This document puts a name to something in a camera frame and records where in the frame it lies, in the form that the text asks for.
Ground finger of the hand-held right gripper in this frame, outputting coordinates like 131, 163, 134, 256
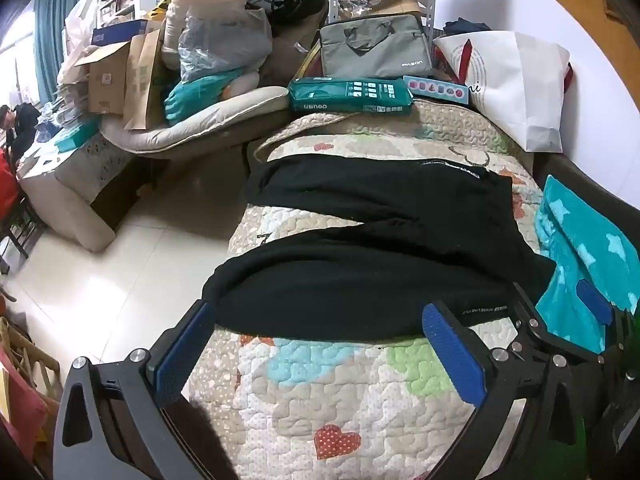
509, 282, 603, 361
575, 277, 640, 356

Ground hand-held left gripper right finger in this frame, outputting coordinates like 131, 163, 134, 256
421, 301, 601, 480

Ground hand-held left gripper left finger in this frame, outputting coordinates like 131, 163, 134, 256
52, 301, 236, 480

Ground black pants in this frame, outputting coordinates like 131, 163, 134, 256
201, 152, 557, 338

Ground teal star-print blanket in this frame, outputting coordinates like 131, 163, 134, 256
532, 175, 640, 356

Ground patchwork quilted blanket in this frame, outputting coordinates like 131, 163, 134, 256
187, 100, 546, 480

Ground pink cloth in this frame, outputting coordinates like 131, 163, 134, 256
0, 350, 48, 461

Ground black chair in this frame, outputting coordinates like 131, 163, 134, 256
0, 195, 46, 276

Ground cloth-covered table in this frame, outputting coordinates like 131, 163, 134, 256
17, 120, 146, 253

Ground beige lounge cushion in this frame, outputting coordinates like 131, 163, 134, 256
100, 85, 291, 161

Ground teal tissue box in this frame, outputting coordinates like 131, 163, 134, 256
55, 120, 101, 151

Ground light blue flat box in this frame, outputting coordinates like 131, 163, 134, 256
402, 75, 471, 107

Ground teal cloth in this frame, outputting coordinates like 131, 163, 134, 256
164, 71, 246, 127

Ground brown paper bag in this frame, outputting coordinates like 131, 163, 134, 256
122, 29, 166, 131

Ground open cardboard box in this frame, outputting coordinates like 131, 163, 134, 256
75, 40, 133, 116

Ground dark cloth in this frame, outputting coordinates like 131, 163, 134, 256
442, 17, 493, 36

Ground grey laptop bag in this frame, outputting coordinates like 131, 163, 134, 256
318, 12, 433, 81

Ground clear plastic bag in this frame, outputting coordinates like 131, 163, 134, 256
177, 5, 273, 83

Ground teal curtain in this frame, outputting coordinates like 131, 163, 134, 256
32, 0, 81, 106

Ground white plastic bag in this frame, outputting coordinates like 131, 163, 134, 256
65, 0, 101, 56

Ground black bag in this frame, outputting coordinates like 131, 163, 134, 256
245, 0, 328, 38

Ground dark bed frame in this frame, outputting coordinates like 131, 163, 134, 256
532, 152, 631, 211

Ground white paper bag red handles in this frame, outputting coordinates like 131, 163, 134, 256
432, 30, 573, 153

